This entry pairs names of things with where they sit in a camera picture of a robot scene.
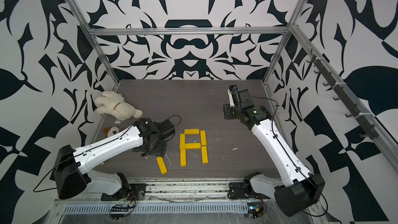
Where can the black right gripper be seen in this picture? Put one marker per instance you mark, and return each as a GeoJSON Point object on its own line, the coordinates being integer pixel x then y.
{"type": "Point", "coordinates": [226, 108]}

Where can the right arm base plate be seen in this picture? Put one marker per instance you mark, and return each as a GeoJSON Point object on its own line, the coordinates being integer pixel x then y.
{"type": "Point", "coordinates": [239, 191]}

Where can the white plush toy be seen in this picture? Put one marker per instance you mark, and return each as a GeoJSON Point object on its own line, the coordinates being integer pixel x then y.
{"type": "Point", "coordinates": [114, 104]}

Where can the yellow block bar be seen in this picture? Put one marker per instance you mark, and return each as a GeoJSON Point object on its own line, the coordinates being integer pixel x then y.
{"type": "Point", "coordinates": [193, 146]}
{"type": "Point", "coordinates": [192, 131]}

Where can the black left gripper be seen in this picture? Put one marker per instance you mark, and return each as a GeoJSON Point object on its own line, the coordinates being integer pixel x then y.
{"type": "Point", "coordinates": [161, 150]}

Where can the circuit board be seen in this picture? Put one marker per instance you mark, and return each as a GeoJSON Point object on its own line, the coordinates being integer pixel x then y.
{"type": "Point", "coordinates": [255, 209]}
{"type": "Point", "coordinates": [120, 211]}

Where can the yellow block vertical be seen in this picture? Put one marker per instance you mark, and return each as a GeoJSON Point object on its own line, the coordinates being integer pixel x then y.
{"type": "Point", "coordinates": [203, 138]}
{"type": "Point", "coordinates": [183, 158]}
{"type": "Point", "coordinates": [182, 141]}

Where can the yellow block top bar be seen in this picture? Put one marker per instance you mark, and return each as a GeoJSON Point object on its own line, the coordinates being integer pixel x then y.
{"type": "Point", "coordinates": [192, 131]}

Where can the right circuit board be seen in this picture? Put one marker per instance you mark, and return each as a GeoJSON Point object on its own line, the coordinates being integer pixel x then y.
{"type": "Point", "coordinates": [255, 209]}

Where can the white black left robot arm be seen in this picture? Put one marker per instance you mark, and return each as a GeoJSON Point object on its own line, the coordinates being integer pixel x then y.
{"type": "Point", "coordinates": [74, 167]}

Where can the left circuit board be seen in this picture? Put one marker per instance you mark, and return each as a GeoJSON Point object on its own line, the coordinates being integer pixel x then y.
{"type": "Point", "coordinates": [120, 211]}

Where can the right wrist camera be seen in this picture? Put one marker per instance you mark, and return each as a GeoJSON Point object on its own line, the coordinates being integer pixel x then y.
{"type": "Point", "coordinates": [232, 94]}

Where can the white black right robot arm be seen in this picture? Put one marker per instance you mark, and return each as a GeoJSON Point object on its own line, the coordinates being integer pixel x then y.
{"type": "Point", "coordinates": [297, 188]}

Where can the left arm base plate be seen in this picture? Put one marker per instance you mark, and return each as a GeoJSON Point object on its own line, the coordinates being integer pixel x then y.
{"type": "Point", "coordinates": [130, 192]}

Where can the brown white small plush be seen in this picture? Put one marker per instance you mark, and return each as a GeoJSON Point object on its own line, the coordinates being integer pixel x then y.
{"type": "Point", "coordinates": [111, 131]}

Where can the yellow block spare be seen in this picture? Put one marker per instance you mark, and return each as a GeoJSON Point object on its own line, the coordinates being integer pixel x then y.
{"type": "Point", "coordinates": [204, 155]}
{"type": "Point", "coordinates": [161, 165]}

